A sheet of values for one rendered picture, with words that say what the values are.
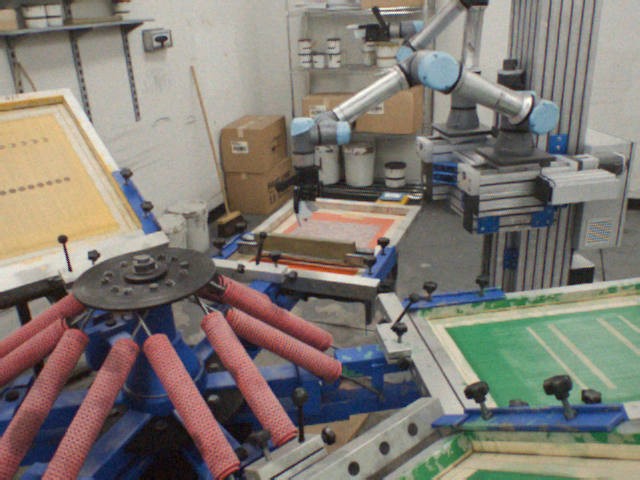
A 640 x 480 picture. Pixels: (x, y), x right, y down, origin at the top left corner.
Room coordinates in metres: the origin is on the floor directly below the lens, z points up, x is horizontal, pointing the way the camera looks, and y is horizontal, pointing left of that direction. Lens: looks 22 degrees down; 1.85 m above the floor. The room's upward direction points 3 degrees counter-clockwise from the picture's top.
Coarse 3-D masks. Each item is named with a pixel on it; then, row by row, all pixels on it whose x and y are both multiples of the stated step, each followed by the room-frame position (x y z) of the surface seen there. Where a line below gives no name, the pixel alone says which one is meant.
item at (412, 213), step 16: (288, 208) 2.44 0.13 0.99; (320, 208) 2.52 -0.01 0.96; (336, 208) 2.49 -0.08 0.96; (352, 208) 2.46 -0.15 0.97; (368, 208) 2.43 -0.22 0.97; (384, 208) 2.41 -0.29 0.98; (400, 208) 2.38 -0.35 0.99; (416, 208) 2.36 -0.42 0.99; (272, 224) 2.28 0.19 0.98; (400, 224) 2.18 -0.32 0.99; (400, 240) 2.05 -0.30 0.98; (240, 256) 2.02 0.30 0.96
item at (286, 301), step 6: (282, 294) 1.78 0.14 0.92; (288, 294) 1.78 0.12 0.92; (294, 294) 1.79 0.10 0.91; (300, 294) 1.83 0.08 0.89; (276, 300) 1.74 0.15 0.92; (282, 300) 1.74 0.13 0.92; (288, 300) 1.74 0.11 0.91; (294, 300) 1.78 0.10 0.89; (282, 306) 1.70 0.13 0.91; (288, 306) 1.74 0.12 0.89; (252, 354) 1.48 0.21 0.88; (252, 360) 1.47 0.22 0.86
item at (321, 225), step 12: (312, 216) 2.42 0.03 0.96; (324, 216) 2.41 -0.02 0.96; (336, 216) 2.41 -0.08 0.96; (288, 228) 2.29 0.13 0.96; (300, 228) 2.28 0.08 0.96; (312, 228) 2.28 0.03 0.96; (324, 228) 2.27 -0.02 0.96; (336, 228) 2.27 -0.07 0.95; (288, 264) 1.93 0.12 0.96; (300, 264) 1.93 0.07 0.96
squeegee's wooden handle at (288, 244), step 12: (264, 240) 1.98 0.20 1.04; (276, 240) 1.96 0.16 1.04; (288, 240) 1.94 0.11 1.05; (300, 240) 1.92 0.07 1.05; (312, 240) 1.91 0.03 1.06; (324, 240) 1.89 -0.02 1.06; (336, 240) 1.88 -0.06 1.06; (288, 252) 1.94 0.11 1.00; (300, 252) 1.92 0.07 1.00; (312, 252) 1.91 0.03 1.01; (324, 252) 1.89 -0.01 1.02; (336, 252) 1.87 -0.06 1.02; (348, 252) 1.86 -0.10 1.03
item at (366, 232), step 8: (344, 224) 2.30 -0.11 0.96; (352, 224) 2.30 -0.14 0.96; (360, 224) 2.30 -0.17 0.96; (368, 224) 2.29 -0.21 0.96; (376, 224) 2.29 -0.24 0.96; (384, 224) 2.28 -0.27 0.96; (392, 224) 2.28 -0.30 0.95; (336, 232) 2.22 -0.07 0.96; (344, 232) 2.21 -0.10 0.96; (352, 232) 2.21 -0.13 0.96; (360, 232) 2.21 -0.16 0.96; (368, 232) 2.20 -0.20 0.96; (376, 232) 2.20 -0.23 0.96; (384, 232) 2.20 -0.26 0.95; (352, 240) 2.13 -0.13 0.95; (360, 240) 2.12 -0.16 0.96; (368, 240) 2.12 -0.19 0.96; (376, 240) 2.12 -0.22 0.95; (312, 264) 1.92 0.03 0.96; (320, 272) 1.86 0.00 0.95; (328, 272) 1.85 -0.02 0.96; (336, 272) 1.85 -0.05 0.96; (344, 272) 1.85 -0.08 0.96; (352, 272) 1.84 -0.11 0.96
